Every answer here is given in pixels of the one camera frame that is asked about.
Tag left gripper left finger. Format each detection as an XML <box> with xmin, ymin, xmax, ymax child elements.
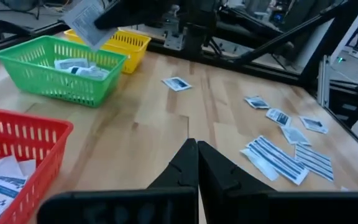
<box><xmin>147</xmin><ymin>138</ymin><xmax>200</xmax><ymax>189</ymax></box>

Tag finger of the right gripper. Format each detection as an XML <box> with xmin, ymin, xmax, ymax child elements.
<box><xmin>94</xmin><ymin>0</ymin><xmax>180</xmax><ymax>30</ymax></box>

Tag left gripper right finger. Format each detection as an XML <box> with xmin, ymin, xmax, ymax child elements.
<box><xmin>198</xmin><ymin>141</ymin><xmax>276</xmax><ymax>224</ymax></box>

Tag white packet with black text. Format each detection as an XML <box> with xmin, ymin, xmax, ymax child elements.
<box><xmin>61</xmin><ymin>0</ymin><xmax>117</xmax><ymax>51</ymax></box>

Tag white packet with blue label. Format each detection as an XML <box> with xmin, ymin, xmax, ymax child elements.
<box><xmin>265</xmin><ymin>108</ymin><xmax>292</xmax><ymax>128</ymax></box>
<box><xmin>162</xmin><ymin>76</ymin><xmax>193</xmax><ymax>93</ymax></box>
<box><xmin>299</xmin><ymin>116</ymin><xmax>329</xmax><ymax>134</ymax></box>
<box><xmin>244</xmin><ymin>95</ymin><xmax>270</xmax><ymax>110</ymax></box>

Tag white packet with grey print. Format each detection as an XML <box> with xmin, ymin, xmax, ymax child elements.
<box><xmin>53</xmin><ymin>58</ymin><xmax>90</xmax><ymax>71</ymax></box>

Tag white packets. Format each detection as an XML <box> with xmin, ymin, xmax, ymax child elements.
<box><xmin>0</xmin><ymin>155</ymin><xmax>37</xmax><ymax>180</ymax></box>

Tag yellow plastic basket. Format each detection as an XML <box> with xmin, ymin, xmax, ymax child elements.
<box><xmin>63</xmin><ymin>28</ymin><xmax>152</xmax><ymax>75</ymax></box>

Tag white bandage strip packet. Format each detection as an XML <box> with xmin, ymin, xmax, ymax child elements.
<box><xmin>239</xmin><ymin>148</ymin><xmax>280</xmax><ymax>182</ymax></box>

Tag wide blue striped bandage packet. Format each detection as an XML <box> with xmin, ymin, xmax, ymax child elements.
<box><xmin>294</xmin><ymin>142</ymin><xmax>335</xmax><ymax>182</ymax></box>

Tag green plastic basket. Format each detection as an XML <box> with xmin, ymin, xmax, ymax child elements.
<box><xmin>0</xmin><ymin>35</ymin><xmax>127</xmax><ymax>109</ymax></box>

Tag black curved chair back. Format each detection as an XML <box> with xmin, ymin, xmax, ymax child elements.
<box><xmin>0</xmin><ymin>20</ymin><xmax>32</xmax><ymax>44</ymax></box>

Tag black slotted equipment rack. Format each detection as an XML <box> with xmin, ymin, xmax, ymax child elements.
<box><xmin>329</xmin><ymin>80</ymin><xmax>358</xmax><ymax>128</ymax></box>

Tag red plastic basket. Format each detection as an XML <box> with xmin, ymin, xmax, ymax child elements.
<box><xmin>0</xmin><ymin>105</ymin><xmax>74</xmax><ymax>224</ymax></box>

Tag black frame side rail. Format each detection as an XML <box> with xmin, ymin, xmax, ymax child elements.
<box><xmin>147</xmin><ymin>40</ymin><xmax>304</xmax><ymax>85</ymax></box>

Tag black frame diagonal brace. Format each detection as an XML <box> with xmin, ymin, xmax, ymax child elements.
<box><xmin>233</xmin><ymin>4</ymin><xmax>354</xmax><ymax>66</ymax></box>

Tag black frame upright post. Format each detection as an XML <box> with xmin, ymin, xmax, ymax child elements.
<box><xmin>298</xmin><ymin>0</ymin><xmax>358</xmax><ymax>90</ymax></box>

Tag white ribbed frame post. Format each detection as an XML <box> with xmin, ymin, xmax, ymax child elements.
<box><xmin>318</xmin><ymin>54</ymin><xmax>331</xmax><ymax>108</ymax></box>

